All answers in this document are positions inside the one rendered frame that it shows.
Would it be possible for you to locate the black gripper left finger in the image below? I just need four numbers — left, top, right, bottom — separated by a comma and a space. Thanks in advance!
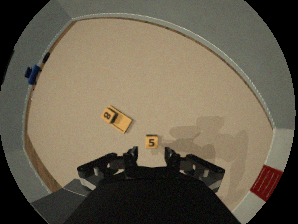
77, 146, 142, 192

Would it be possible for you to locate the tan calendar cube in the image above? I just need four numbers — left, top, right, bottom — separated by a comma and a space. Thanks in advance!
101, 107, 119, 124
145, 134, 158, 149

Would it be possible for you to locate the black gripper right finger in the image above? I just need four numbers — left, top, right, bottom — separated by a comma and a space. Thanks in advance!
162, 147, 225, 193

